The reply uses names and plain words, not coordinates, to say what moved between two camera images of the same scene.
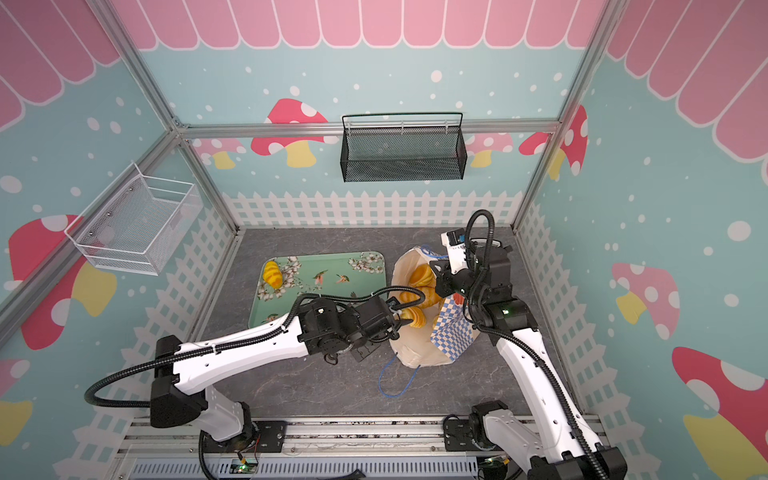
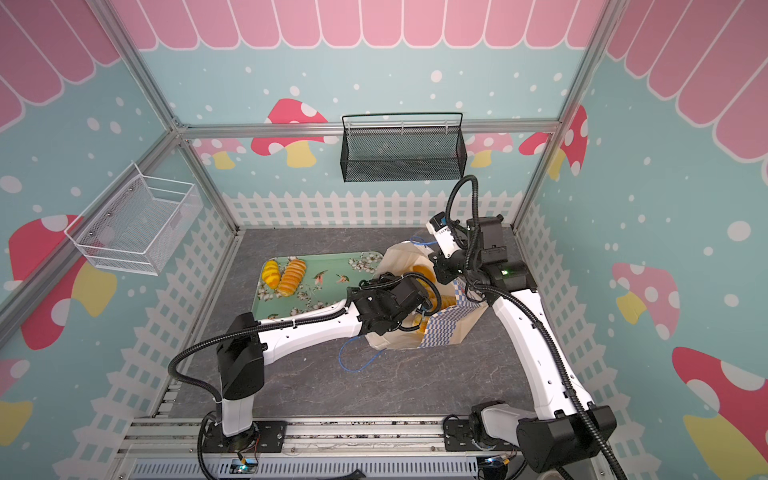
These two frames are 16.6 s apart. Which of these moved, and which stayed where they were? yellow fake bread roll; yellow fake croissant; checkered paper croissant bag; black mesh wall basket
Moved: checkered paper croissant bag
Stayed: yellow fake croissant; yellow fake bread roll; black mesh wall basket
